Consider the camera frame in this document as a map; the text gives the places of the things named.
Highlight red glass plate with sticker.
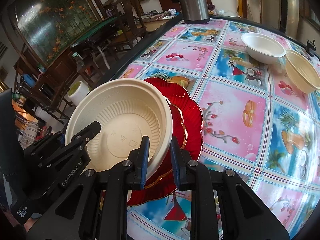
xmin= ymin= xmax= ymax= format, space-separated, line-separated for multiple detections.
xmin=127 ymin=103 xmax=188 ymax=206

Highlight beige plastic bowl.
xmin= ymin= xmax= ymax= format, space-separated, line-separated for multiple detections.
xmin=285 ymin=49 xmax=319 ymax=94
xmin=65 ymin=78 xmax=173 ymax=178

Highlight red glass plate with lettering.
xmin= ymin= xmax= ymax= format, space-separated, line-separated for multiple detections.
xmin=145 ymin=77 xmax=203 ymax=160

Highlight white tape roll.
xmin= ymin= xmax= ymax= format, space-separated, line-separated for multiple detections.
xmin=67 ymin=81 xmax=90 ymax=106

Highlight colourful printed tablecloth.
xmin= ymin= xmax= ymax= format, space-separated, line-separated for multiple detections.
xmin=120 ymin=18 xmax=319 ymax=239

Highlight green mahjong table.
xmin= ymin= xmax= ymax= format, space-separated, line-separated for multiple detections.
xmin=70 ymin=17 xmax=120 ymax=54

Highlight framed floral painting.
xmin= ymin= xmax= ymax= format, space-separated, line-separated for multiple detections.
xmin=8 ymin=0 xmax=98 ymax=66

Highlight dark wooden chair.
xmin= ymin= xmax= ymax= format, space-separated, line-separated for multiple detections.
xmin=107 ymin=0 xmax=147 ymax=59

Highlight small white foam bowl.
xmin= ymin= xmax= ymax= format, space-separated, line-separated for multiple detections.
xmin=241 ymin=33 xmax=286 ymax=64

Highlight small black jar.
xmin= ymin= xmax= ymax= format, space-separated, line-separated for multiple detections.
xmin=305 ymin=40 xmax=316 ymax=57

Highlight stainless steel thermos jug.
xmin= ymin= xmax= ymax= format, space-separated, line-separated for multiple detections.
xmin=178 ymin=0 xmax=210 ymax=24

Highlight tall standing air conditioner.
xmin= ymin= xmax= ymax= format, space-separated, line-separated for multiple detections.
xmin=279 ymin=0 xmax=300 ymax=39

